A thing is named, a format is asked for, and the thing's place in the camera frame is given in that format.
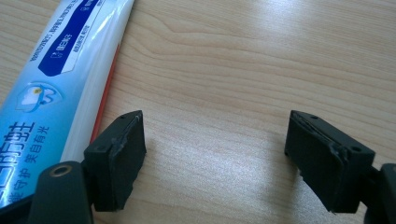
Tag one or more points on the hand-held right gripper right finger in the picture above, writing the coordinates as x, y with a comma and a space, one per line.
323, 161

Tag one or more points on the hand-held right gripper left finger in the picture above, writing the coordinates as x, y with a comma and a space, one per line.
120, 161

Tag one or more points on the blue and white toothpaste tube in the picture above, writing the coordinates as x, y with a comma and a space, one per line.
46, 93

